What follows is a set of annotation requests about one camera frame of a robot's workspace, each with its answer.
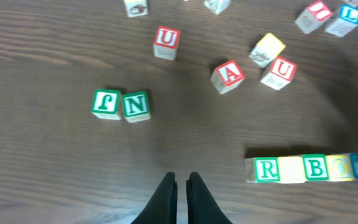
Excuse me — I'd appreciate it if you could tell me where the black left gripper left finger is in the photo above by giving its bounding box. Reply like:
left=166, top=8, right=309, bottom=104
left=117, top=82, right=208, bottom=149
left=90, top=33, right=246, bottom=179
left=131, top=172, right=178, bottom=224

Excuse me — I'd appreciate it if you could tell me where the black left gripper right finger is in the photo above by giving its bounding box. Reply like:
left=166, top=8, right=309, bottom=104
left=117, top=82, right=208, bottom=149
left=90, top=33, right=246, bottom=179
left=186, top=172, right=232, bottom=224

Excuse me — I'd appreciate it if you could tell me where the green R letter block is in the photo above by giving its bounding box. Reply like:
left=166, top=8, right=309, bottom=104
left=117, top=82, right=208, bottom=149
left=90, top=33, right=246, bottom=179
left=244, top=157, right=280, bottom=183

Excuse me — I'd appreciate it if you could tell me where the green B letter block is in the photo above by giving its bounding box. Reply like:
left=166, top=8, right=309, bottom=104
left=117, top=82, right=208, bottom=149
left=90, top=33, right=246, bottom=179
left=301, top=154, right=329, bottom=182

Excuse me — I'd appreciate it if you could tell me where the yellow O letter block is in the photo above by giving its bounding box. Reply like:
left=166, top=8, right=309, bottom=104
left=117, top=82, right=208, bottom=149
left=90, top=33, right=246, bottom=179
left=278, top=156, right=306, bottom=184

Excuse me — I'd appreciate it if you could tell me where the green N letter block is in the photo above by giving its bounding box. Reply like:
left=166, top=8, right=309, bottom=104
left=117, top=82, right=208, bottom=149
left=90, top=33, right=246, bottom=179
left=122, top=91, right=151, bottom=123

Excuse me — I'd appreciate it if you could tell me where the green J letter block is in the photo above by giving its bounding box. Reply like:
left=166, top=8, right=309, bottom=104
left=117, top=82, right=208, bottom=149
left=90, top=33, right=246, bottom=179
left=91, top=89, right=121, bottom=120

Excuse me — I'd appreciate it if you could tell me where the red A letter block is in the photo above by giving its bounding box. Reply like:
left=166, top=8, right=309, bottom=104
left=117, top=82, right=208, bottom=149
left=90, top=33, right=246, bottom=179
left=211, top=60, right=246, bottom=95

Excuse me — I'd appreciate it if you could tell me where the red U block centre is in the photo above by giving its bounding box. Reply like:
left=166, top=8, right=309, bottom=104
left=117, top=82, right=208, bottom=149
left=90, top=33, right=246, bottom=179
left=260, top=56, right=297, bottom=90

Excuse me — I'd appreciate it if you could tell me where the red u block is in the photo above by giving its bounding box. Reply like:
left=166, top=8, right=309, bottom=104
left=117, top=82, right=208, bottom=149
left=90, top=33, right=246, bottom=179
left=260, top=56, right=297, bottom=90
left=153, top=26, right=181, bottom=60

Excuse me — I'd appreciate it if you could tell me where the red U block left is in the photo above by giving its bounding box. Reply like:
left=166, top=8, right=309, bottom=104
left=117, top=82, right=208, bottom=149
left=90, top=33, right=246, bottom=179
left=153, top=26, right=181, bottom=60

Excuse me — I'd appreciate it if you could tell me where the red E letter block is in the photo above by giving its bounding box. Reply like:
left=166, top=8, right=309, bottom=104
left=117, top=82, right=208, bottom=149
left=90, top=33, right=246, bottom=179
left=204, top=0, right=231, bottom=15

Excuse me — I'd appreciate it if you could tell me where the red I block centre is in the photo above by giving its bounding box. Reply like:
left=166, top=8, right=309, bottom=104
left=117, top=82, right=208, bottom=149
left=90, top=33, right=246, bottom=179
left=295, top=0, right=334, bottom=34

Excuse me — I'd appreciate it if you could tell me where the blue L letter block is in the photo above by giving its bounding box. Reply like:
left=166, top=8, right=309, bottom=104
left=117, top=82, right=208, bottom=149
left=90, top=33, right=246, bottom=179
left=324, top=4, right=358, bottom=37

